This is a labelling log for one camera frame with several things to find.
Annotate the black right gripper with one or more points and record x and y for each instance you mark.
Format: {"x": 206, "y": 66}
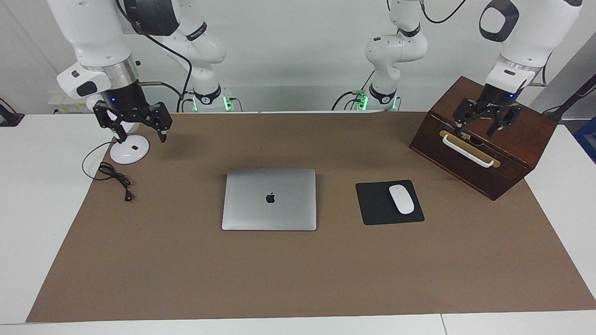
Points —
{"x": 123, "y": 100}

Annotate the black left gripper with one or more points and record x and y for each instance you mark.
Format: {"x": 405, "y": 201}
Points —
{"x": 498, "y": 98}

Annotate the silver laptop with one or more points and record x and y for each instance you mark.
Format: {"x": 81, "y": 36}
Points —
{"x": 270, "y": 214}

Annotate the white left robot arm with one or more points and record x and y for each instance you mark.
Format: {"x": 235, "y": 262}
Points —
{"x": 396, "y": 49}

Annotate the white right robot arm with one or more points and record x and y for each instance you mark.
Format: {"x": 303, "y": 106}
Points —
{"x": 88, "y": 32}

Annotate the white desk lamp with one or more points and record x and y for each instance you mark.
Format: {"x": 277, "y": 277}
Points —
{"x": 130, "y": 151}

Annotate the dark brown wooden box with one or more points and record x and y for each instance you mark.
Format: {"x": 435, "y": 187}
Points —
{"x": 465, "y": 177}

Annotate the white power strip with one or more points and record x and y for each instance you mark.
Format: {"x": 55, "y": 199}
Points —
{"x": 65, "y": 107}

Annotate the black stand pole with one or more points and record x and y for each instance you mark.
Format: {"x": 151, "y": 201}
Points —
{"x": 572, "y": 98}

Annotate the blue object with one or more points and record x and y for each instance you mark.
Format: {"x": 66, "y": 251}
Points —
{"x": 587, "y": 139}

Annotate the white computer mouse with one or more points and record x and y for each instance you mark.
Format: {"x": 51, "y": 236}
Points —
{"x": 401, "y": 199}

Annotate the black mouse pad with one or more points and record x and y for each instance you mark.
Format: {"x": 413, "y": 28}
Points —
{"x": 377, "y": 204}

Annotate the brown table mat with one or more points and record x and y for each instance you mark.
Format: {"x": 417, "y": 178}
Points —
{"x": 298, "y": 279}

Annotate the black clamp mount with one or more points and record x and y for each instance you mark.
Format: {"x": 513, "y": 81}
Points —
{"x": 9, "y": 118}

